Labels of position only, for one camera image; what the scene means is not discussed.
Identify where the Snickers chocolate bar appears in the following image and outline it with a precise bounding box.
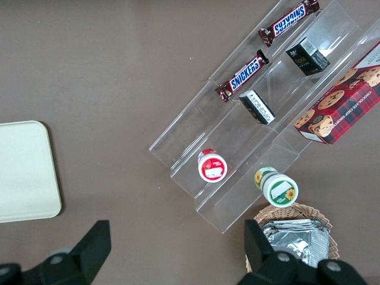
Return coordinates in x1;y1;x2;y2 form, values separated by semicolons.
215;49;270;103
257;0;321;48

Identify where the red strawberry yogurt cup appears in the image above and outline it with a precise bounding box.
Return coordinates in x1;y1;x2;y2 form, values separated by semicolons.
197;147;229;183

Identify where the clear acrylic stepped stand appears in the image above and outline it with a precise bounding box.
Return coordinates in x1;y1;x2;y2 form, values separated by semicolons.
148;0;380;235

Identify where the silver foil pack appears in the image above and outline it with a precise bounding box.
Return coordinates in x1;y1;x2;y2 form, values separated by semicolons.
261;227;330;270
267;218;333;238

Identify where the cream plastic tray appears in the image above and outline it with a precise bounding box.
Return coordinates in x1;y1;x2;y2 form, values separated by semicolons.
0;120;62;223

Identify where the green sunflower yogurt cup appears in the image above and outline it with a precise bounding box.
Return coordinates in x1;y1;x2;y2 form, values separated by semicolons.
254;166;299;208

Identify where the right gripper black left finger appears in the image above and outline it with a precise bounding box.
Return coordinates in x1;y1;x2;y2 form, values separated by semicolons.
0;219;112;285

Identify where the light wicker basket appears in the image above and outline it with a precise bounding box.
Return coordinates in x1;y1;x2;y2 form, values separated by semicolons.
245;203;341;274

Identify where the red tartan cookie box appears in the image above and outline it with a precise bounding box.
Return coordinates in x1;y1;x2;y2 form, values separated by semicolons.
293;41;380;145

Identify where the small black carton box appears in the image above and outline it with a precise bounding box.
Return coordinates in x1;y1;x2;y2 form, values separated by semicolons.
285;37;331;77
239;89;276;125

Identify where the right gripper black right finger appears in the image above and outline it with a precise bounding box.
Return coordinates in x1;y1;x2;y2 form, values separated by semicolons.
237;218;366;285

